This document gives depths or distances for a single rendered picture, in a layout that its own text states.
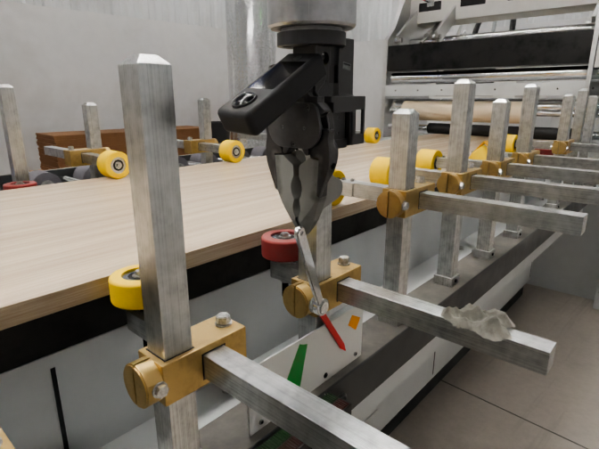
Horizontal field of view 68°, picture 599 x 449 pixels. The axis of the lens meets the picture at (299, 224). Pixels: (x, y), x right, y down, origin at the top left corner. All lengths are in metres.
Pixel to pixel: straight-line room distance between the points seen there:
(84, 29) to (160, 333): 7.81
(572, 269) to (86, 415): 2.75
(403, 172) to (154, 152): 0.50
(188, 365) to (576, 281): 2.77
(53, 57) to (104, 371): 7.40
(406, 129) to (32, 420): 0.71
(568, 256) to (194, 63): 7.40
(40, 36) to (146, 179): 7.57
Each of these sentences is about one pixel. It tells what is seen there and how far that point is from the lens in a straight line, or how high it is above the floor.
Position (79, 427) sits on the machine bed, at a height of 0.67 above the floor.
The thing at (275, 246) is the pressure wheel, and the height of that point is 0.90.
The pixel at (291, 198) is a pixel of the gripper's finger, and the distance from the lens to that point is 0.49.
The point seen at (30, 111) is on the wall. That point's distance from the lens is 7.87.
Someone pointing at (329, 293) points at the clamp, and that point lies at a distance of 0.67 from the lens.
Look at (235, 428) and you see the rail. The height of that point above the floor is 0.70.
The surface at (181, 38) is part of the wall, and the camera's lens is 8.94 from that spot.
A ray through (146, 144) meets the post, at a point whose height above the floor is 1.09.
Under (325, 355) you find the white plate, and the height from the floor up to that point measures 0.75.
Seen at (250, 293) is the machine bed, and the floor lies 0.77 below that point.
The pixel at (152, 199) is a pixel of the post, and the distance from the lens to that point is 0.45.
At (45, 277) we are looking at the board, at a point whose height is 0.90.
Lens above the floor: 1.13
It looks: 16 degrees down
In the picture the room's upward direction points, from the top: straight up
